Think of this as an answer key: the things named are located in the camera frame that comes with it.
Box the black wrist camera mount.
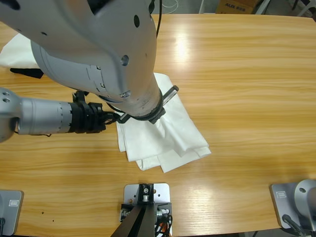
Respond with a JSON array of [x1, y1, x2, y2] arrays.
[[72, 90, 89, 106]]

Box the white metal frame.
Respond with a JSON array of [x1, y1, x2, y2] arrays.
[[254, 0, 272, 15]]

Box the white printed t-shirt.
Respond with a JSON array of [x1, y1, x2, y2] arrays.
[[116, 73, 212, 174]]

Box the black clamp block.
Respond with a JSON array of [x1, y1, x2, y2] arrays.
[[120, 202, 135, 222], [153, 201, 173, 224]]

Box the white garment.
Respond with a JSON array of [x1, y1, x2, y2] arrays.
[[0, 33, 40, 70]]

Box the white cable loop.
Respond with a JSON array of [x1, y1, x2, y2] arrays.
[[161, 0, 179, 12]]

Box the dark camera post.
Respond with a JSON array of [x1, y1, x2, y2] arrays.
[[110, 182, 158, 237]]

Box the black garment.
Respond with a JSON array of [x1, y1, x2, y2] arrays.
[[9, 67, 44, 79]]

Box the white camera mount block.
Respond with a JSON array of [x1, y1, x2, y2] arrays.
[[123, 183, 171, 237]]

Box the orange and black cables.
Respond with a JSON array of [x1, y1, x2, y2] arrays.
[[154, 214, 175, 237]]

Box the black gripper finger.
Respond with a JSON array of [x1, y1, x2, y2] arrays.
[[104, 112, 118, 124]]

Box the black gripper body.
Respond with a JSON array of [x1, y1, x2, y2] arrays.
[[117, 84, 180, 126], [70, 101, 107, 134]]

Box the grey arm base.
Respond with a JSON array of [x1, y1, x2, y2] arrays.
[[0, 189, 25, 237], [268, 179, 316, 230]]

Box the brown cardboard box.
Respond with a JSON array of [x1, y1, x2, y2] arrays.
[[216, 0, 254, 15]]

